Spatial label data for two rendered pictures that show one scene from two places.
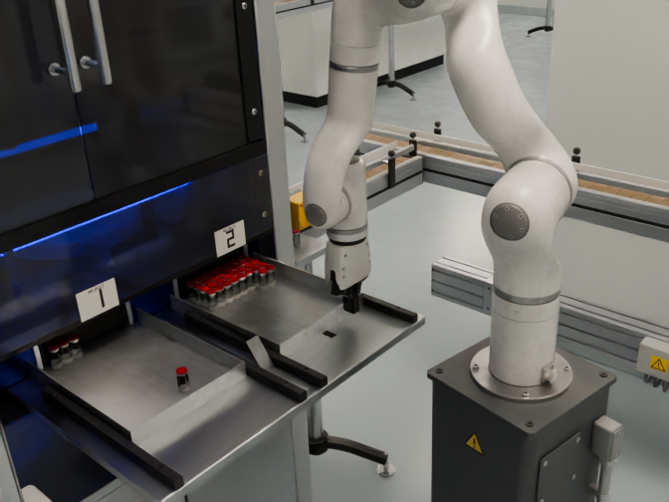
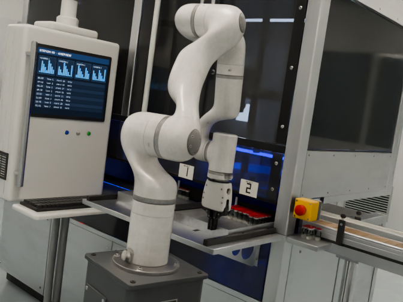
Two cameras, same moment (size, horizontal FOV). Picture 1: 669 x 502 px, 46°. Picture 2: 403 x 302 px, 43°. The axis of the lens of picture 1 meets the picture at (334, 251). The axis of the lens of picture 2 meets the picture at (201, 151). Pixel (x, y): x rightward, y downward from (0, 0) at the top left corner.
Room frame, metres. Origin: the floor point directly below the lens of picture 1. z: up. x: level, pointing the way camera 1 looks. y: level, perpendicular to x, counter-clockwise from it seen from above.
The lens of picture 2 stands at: (1.30, -1.74, 1.34)
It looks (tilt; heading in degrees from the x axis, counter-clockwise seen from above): 6 degrees down; 88
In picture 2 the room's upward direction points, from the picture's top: 8 degrees clockwise
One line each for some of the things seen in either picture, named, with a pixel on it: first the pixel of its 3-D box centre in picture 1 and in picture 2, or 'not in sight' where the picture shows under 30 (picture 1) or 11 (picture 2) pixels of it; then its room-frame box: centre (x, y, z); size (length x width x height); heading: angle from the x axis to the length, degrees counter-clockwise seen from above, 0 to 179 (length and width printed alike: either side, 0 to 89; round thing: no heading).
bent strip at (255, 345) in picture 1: (278, 363); not in sight; (1.24, 0.12, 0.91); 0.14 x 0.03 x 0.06; 48
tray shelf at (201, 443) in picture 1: (228, 354); (185, 217); (1.34, 0.23, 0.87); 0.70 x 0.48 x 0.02; 137
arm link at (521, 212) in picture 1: (524, 235); (150, 155); (1.21, -0.33, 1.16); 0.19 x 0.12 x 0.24; 148
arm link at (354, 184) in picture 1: (343, 191); (222, 151); (1.43, -0.02, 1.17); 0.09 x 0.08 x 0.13; 148
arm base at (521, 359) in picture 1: (523, 332); (150, 232); (1.24, -0.34, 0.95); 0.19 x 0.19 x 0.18
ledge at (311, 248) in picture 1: (295, 248); (310, 241); (1.82, 0.10, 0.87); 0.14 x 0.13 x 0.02; 47
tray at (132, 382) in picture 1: (135, 369); (168, 199); (1.27, 0.39, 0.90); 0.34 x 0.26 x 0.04; 47
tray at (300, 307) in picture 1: (266, 300); (228, 220); (1.51, 0.16, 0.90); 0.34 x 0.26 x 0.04; 48
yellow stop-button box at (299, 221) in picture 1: (300, 209); (307, 209); (1.78, 0.08, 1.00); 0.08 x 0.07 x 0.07; 47
